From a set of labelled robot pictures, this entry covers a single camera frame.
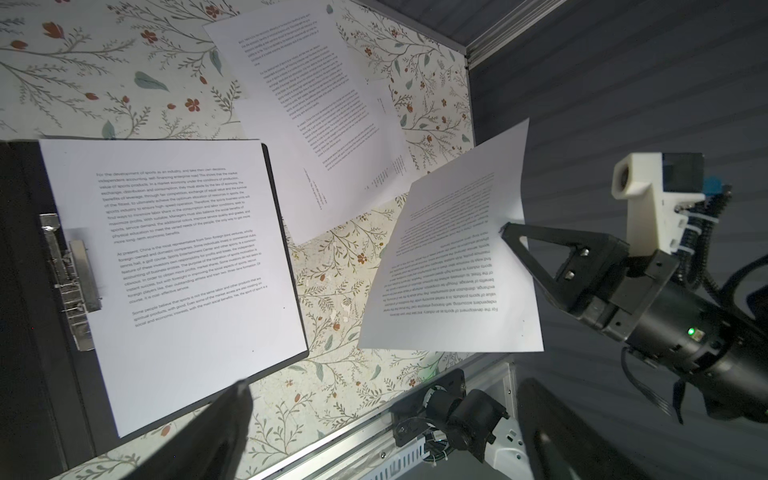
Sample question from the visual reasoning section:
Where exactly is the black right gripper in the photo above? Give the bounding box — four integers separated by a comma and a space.
501, 222, 767, 420

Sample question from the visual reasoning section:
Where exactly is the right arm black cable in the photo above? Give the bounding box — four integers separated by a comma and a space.
671, 185, 768, 319

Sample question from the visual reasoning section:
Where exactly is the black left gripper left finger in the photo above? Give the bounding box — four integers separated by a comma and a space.
126, 380, 253, 479

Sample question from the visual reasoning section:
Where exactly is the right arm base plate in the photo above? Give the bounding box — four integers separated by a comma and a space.
390, 369, 511, 461

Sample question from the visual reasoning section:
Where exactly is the floral patterned table mat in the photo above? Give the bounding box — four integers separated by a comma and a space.
1, 1, 473, 479

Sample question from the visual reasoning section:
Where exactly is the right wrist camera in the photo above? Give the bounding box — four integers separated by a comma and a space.
611, 152, 719, 257

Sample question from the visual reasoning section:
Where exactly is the printed paper sheet back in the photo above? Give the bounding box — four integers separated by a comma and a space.
205, 1, 419, 244

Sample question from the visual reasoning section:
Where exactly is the printed paper sheet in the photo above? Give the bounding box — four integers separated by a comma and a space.
205, 1, 419, 244
358, 121, 544, 353
39, 139, 309, 438

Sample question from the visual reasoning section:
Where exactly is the red folder black inside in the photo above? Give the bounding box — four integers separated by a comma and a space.
0, 139, 311, 480

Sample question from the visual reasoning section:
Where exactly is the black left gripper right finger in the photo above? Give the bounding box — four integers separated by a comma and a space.
517, 378, 650, 479

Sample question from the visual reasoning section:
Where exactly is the white ventilated front rail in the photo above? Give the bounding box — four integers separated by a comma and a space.
361, 438, 427, 480

